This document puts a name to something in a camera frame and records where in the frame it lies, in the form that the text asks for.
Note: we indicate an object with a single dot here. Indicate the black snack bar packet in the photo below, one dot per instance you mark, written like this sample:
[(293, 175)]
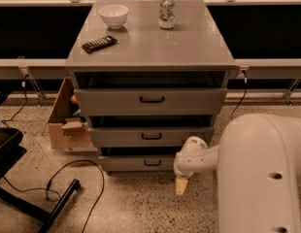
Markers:
[(99, 44)]

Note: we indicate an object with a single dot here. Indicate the grey drawer cabinet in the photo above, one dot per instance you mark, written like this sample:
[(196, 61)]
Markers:
[(192, 54)]

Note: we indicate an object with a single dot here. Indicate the cardboard box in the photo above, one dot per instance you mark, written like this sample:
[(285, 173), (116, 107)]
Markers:
[(66, 130)]

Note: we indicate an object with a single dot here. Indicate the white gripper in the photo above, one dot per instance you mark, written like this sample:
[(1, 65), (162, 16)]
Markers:
[(182, 169)]

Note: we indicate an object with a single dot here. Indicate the grey top drawer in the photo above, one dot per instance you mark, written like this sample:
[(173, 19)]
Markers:
[(150, 101)]

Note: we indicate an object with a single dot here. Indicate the grey drawer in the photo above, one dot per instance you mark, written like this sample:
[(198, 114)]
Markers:
[(130, 137), (137, 163), (150, 101)]

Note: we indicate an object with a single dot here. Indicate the orange ball in box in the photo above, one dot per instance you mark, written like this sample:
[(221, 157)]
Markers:
[(73, 99)]

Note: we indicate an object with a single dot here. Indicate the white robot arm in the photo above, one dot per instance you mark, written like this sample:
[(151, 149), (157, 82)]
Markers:
[(257, 161)]

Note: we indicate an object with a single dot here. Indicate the white bowl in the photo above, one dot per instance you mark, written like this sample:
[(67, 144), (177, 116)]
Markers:
[(114, 16)]

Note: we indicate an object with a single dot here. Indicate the black chair base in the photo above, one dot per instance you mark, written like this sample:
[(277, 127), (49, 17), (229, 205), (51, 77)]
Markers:
[(36, 177)]

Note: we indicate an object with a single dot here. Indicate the grey middle drawer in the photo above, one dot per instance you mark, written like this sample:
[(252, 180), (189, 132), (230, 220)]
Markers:
[(130, 137)]

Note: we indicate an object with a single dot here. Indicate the crushed soda can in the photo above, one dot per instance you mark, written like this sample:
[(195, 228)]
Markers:
[(166, 14)]

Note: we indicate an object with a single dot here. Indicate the grey bottom drawer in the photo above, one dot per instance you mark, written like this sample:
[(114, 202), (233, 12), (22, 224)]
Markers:
[(137, 163)]

